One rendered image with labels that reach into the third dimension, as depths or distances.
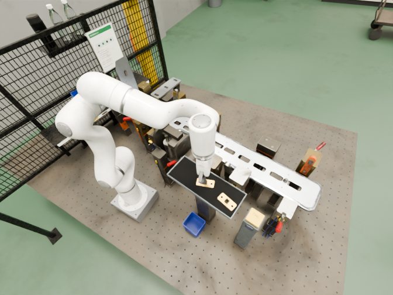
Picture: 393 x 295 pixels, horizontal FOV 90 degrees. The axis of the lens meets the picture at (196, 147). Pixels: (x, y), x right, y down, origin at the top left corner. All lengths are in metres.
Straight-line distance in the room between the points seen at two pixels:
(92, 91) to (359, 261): 2.32
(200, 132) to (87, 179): 1.31
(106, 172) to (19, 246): 1.88
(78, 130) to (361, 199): 2.53
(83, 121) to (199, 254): 0.96
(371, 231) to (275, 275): 1.39
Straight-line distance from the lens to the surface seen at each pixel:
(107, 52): 1.83
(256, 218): 0.90
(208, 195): 0.92
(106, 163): 0.98
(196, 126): 0.58
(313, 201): 1.20
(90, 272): 2.28
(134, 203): 1.36
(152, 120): 0.62
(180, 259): 1.33
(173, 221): 1.38
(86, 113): 0.78
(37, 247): 2.64
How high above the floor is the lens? 2.00
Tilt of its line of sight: 53 degrees down
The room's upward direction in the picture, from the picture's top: 6 degrees counter-clockwise
